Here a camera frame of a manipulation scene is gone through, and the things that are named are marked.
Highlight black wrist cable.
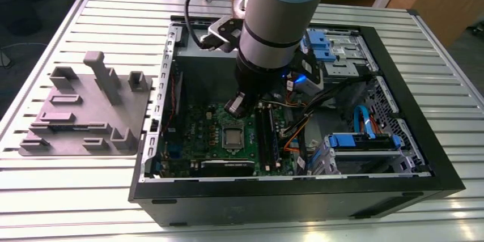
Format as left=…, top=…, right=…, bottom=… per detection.
left=184, top=0, right=214, bottom=49

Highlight CPU with silver top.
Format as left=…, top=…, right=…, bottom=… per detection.
left=225, top=129, right=244, bottom=145

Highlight grey white wire bundle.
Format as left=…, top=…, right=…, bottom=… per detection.
left=260, top=97, right=304, bottom=109

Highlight RAM stick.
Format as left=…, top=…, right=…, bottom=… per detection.
left=29, top=122, right=108, bottom=133

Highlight CPU socket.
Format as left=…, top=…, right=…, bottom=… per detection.
left=221, top=124, right=249, bottom=150

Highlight pale blue flat wire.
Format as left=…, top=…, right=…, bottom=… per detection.
left=306, top=150, right=322, bottom=175

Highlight grey power supply unit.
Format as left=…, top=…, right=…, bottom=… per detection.
left=174, top=28, right=242, bottom=104

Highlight black RAM slot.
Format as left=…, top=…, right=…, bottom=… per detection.
left=254, top=104, right=268, bottom=169
left=257, top=105, right=272, bottom=169
left=268, top=106, right=284, bottom=169
left=264, top=105, right=277, bottom=169

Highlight black case fan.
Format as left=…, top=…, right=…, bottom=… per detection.
left=161, top=70, right=186, bottom=141

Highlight blue data wire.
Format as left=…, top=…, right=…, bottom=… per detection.
left=352, top=105, right=380, bottom=140

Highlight black wire bundle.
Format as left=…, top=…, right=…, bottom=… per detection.
left=278, top=73, right=378, bottom=138

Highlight grey parts rack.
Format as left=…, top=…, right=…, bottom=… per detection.
left=17, top=50, right=154, bottom=158

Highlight black graphics card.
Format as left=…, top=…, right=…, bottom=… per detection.
left=188, top=158, right=256, bottom=177

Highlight tall grey disk bay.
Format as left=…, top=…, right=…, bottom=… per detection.
left=301, top=28, right=380, bottom=93

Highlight metal socket cover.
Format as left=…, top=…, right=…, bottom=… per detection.
left=221, top=124, right=249, bottom=150

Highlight blue plastic drive bracket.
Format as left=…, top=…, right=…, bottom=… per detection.
left=305, top=30, right=338, bottom=63

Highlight wooden cabinet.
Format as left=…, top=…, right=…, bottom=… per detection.
left=388, top=0, right=484, bottom=48

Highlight black PC case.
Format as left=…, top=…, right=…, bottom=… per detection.
left=126, top=14, right=466, bottom=228

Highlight black chair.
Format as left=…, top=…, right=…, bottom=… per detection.
left=0, top=0, right=49, bottom=36

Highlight grey wrist box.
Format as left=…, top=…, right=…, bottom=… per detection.
left=206, top=15, right=244, bottom=53

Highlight orange wire bundle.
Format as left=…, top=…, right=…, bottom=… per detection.
left=281, top=135, right=304, bottom=152

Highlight hard disk in blue carrier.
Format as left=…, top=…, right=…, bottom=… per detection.
left=326, top=133, right=402, bottom=152

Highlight low grey disk bay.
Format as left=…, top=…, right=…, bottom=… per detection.
left=322, top=131, right=426, bottom=175

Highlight green motherboard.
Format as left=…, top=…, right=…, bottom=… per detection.
left=154, top=102, right=300, bottom=178

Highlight red data wire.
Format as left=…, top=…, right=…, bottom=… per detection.
left=362, top=113, right=380, bottom=138

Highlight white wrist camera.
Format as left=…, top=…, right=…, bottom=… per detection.
left=290, top=52, right=325, bottom=95

